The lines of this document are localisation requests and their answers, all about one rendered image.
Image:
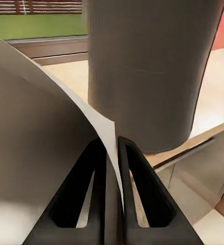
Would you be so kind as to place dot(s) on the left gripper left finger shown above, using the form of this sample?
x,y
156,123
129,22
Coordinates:
x,y
57,224

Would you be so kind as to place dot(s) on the paper coffee filter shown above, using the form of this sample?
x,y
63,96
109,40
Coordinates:
x,y
44,129

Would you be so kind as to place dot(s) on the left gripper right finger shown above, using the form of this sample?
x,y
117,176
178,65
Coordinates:
x,y
167,223

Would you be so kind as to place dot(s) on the fixed window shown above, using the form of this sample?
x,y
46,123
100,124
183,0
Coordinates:
x,y
50,32

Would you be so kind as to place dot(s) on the coffee maker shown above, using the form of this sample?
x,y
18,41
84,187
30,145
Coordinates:
x,y
146,63

